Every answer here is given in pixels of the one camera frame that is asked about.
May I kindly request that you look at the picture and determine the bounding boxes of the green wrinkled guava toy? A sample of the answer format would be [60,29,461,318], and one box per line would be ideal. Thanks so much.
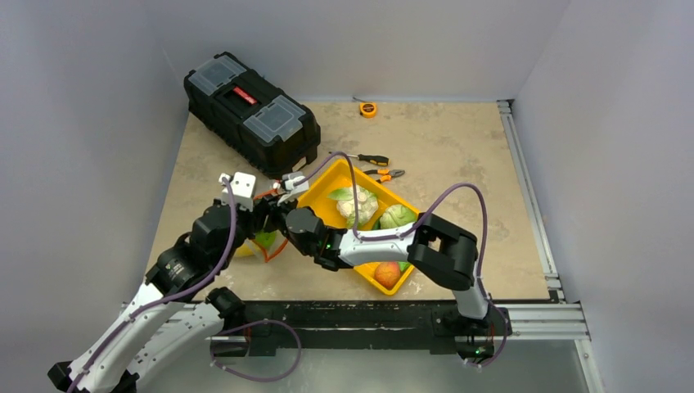
[255,232,277,250]

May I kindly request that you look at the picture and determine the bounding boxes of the yellow plastic tray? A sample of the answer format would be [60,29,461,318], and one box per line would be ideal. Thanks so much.
[298,160,419,296]

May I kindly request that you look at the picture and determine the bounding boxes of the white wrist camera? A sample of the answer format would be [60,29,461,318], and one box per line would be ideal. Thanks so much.
[278,171,310,204]
[219,172,257,212]

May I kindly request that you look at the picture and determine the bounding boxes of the orange tape measure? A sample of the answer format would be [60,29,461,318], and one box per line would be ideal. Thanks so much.
[352,97,377,119]

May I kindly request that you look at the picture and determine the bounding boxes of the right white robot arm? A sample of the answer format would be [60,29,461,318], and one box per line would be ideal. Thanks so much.
[265,204,492,333]

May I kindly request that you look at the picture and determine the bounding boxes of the clear zip top bag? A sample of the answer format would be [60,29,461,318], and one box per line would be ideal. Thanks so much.
[234,187,291,264]

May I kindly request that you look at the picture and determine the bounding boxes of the yellow corn toy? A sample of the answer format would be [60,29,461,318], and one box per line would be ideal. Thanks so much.
[234,243,257,258]

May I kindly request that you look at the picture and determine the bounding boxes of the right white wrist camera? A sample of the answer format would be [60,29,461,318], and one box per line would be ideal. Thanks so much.
[278,171,310,204]

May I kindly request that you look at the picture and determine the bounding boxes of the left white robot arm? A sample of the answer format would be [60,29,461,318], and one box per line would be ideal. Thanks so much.
[47,200,264,392]

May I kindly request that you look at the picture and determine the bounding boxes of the aluminium frame rail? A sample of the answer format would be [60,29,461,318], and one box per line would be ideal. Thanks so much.
[497,100,605,392]

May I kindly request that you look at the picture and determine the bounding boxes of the yellow-handled screwdriver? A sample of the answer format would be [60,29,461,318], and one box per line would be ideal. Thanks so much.
[328,151,390,166]

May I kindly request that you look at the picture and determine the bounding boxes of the green cabbage toy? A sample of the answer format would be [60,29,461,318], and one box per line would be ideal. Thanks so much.
[378,204,418,229]

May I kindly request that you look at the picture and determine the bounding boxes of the orange-handled pliers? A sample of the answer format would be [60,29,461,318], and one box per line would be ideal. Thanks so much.
[364,169,406,183]

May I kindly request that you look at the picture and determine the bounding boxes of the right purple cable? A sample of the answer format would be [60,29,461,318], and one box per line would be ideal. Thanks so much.
[292,151,511,370]

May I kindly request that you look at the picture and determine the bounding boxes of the white cauliflower toy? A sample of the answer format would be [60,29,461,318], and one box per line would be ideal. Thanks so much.
[327,186,379,228]

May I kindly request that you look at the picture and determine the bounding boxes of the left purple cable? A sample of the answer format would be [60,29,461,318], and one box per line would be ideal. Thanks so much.
[65,174,303,393]

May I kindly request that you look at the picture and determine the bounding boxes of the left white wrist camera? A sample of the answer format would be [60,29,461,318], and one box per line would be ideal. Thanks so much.
[219,172,257,212]

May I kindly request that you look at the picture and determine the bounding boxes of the black plastic toolbox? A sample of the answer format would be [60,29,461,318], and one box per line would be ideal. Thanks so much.
[183,52,321,178]

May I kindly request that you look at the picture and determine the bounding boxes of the orange peach toy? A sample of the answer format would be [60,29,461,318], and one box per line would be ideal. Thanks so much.
[373,261,401,290]

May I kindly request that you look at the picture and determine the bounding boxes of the purple cable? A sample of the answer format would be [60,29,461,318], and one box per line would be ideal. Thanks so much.
[65,174,303,393]
[292,151,511,370]

